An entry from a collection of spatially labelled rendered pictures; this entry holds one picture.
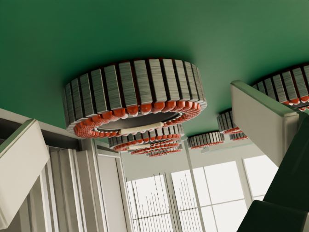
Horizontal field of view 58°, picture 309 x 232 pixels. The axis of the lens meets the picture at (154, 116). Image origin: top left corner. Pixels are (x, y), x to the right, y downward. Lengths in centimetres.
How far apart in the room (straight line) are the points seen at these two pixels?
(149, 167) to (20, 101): 643
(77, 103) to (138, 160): 650
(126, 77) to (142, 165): 650
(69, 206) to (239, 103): 33
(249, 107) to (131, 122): 12
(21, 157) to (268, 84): 24
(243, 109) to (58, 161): 33
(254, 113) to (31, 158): 13
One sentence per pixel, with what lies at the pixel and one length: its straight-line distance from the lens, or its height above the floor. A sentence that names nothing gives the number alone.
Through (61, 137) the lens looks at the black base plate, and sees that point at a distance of 43.
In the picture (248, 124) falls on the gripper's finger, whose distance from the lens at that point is 17.
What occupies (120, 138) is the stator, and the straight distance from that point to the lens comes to 37.
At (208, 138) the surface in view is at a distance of 81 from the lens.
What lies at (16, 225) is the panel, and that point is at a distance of 56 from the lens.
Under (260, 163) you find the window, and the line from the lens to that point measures 692.
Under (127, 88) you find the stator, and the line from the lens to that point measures 17.
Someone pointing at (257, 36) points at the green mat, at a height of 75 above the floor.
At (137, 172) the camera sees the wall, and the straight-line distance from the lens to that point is 668.
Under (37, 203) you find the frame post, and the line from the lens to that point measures 35.
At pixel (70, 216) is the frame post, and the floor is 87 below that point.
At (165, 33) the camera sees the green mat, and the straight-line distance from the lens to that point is 17.
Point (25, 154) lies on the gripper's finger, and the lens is 17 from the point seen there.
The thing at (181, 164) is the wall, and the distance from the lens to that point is 663.
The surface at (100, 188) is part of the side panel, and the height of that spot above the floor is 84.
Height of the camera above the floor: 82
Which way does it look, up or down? 10 degrees down
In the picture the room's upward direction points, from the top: 169 degrees clockwise
